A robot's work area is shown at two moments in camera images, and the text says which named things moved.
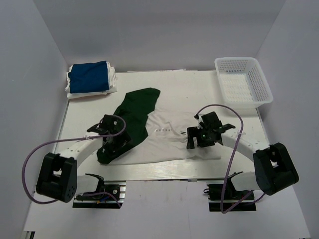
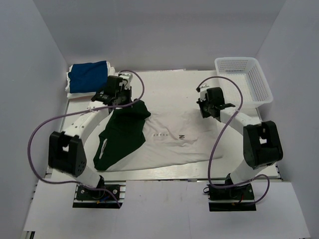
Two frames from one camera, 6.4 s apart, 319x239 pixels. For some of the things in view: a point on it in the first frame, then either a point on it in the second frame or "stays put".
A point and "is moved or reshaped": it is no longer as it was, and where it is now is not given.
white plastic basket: (242, 81) stays put
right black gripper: (194, 132) -> (201, 103)
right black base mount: (225, 197) stays put
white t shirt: (112, 88) stays put
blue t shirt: (88, 77) stays put
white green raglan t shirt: (159, 136) is moved or reshaped
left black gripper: (123, 140) -> (128, 92)
